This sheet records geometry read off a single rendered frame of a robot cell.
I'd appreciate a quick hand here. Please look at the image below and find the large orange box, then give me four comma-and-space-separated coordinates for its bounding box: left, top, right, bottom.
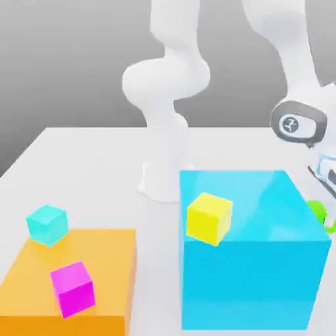
0, 228, 138, 336

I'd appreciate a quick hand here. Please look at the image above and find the small yellow cube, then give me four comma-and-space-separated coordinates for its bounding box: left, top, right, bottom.
186, 192, 234, 247

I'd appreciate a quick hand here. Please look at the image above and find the small green cube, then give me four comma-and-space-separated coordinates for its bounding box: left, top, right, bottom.
306, 199, 336, 234

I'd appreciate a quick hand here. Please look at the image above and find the small cyan cube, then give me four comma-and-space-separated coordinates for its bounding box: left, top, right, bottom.
26, 204, 70, 247

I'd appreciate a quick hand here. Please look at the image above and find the large blue box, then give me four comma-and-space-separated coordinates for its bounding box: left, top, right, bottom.
178, 169, 332, 331

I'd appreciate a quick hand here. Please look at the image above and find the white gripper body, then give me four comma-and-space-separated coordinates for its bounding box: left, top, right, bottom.
306, 165, 336, 214

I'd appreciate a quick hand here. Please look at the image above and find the small magenta cube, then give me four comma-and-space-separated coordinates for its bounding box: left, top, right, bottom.
49, 261, 96, 320

